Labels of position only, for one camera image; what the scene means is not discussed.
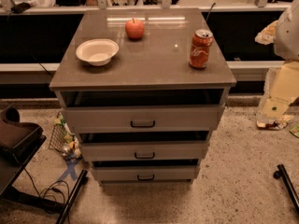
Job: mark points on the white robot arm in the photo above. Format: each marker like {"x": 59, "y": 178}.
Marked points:
{"x": 281, "y": 87}

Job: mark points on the white paper bowl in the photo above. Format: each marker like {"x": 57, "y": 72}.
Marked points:
{"x": 97, "y": 52}

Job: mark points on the snack packets on floor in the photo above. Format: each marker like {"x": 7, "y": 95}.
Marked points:
{"x": 280, "y": 124}

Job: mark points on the black left base leg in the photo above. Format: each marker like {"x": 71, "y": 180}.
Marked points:
{"x": 82, "y": 178}

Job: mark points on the red apple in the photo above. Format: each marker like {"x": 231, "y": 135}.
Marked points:
{"x": 134, "y": 29}

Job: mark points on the grey drawer cabinet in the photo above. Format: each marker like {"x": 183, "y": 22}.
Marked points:
{"x": 151, "y": 71}

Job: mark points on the wire mesh basket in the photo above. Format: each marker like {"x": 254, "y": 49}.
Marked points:
{"x": 62, "y": 140}

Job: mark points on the grey bottom drawer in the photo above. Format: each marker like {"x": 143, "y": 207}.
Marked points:
{"x": 152, "y": 173}

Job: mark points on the black right base leg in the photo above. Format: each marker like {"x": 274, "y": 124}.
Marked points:
{"x": 282, "y": 173}

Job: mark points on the orange soda can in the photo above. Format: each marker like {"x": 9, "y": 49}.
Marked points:
{"x": 201, "y": 42}

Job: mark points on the grey top drawer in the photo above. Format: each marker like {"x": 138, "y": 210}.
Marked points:
{"x": 131, "y": 119}

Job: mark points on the blue tape cross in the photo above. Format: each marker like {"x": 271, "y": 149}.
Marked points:
{"x": 70, "y": 170}

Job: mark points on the black base leg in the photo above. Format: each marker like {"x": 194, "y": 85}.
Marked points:
{"x": 282, "y": 173}
{"x": 82, "y": 178}

